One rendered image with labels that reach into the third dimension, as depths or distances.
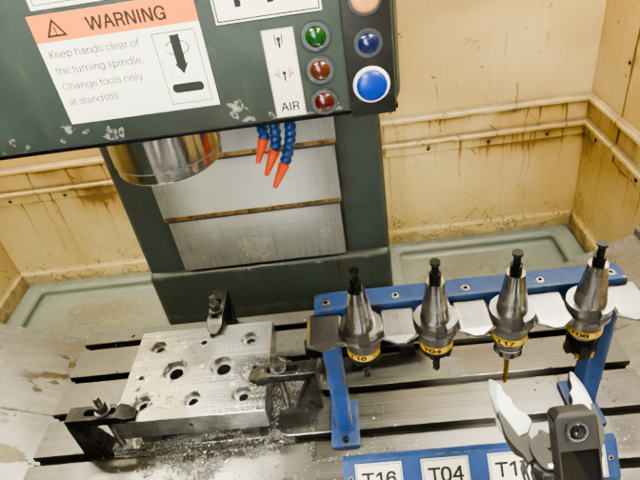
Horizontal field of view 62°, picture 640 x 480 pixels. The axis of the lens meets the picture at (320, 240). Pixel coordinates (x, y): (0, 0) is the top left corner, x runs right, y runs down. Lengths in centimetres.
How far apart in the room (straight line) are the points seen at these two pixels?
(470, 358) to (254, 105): 79
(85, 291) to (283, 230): 99
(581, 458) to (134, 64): 61
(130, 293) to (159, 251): 55
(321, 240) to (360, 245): 12
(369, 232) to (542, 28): 75
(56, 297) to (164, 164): 153
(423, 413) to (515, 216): 105
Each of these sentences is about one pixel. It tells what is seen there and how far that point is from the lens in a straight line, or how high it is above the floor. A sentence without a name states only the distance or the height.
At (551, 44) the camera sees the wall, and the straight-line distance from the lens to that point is 174.
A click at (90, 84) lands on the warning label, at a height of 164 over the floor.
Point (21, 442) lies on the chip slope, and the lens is 163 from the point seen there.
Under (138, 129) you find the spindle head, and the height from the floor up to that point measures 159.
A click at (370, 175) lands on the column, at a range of 137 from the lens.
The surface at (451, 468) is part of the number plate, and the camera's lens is 99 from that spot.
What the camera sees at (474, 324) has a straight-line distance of 81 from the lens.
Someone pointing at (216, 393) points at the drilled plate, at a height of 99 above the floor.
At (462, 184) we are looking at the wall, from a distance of 186.
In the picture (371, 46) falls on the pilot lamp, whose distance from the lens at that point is 53.
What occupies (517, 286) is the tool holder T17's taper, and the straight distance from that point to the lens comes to 78.
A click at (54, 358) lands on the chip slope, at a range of 179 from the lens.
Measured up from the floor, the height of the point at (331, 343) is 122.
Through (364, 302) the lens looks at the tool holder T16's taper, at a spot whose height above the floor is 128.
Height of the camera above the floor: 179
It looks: 36 degrees down
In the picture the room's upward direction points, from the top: 10 degrees counter-clockwise
